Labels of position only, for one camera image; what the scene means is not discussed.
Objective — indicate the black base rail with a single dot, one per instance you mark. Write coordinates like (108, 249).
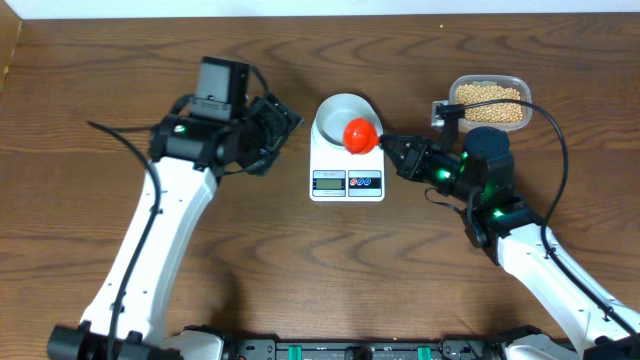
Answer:
(448, 348)

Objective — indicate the cardboard side panel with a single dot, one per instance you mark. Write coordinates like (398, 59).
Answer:
(10, 30)

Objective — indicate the white digital kitchen scale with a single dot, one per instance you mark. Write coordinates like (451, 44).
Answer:
(338, 176)

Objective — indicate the red plastic scoop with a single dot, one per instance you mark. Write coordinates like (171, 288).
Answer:
(360, 136)

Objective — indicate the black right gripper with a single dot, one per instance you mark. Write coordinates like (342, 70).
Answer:
(411, 167)

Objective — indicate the white bowl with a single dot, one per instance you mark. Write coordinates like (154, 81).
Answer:
(337, 111)

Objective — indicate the clear plastic container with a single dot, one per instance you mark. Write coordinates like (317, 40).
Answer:
(500, 80)

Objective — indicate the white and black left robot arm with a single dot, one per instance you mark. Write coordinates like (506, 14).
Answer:
(189, 152)

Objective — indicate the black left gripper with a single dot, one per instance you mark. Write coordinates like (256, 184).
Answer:
(277, 120)

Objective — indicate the pile of soybeans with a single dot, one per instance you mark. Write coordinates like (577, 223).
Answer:
(467, 94)

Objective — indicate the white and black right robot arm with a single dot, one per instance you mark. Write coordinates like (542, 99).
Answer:
(501, 222)

